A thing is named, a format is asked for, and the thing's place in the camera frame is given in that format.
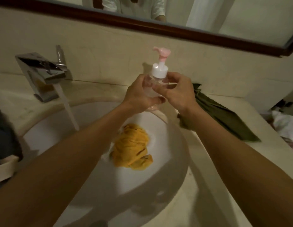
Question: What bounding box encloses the person's left hand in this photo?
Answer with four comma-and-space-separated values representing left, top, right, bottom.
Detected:
121, 74, 166, 115

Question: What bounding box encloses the person's right hand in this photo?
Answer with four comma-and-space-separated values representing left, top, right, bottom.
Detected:
152, 72, 199, 116

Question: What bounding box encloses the clear pump bottle pink nozzle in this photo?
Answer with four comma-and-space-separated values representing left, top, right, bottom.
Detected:
143, 47, 172, 110

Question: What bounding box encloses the person's right forearm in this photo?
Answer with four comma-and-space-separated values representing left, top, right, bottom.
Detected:
178, 104, 293, 227

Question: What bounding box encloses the person's left forearm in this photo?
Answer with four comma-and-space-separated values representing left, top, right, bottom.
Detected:
0, 102, 137, 227

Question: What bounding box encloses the yellow cloth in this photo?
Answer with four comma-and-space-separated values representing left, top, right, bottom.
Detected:
109, 123, 153, 171

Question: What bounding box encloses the wooden framed mirror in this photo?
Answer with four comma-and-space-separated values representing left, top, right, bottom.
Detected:
0, 0, 293, 58

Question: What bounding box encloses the olive green cloth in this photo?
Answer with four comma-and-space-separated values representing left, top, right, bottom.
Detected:
177, 83, 262, 143

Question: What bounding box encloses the white sink basin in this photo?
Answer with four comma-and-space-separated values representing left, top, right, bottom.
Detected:
22, 101, 191, 227

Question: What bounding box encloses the water stream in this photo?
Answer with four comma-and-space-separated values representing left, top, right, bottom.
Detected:
53, 84, 80, 132

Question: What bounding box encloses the chrome faucet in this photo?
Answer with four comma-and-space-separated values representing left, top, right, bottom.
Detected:
15, 45, 74, 103

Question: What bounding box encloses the white plastic bag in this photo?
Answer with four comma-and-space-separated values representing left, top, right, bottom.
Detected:
271, 110, 293, 142

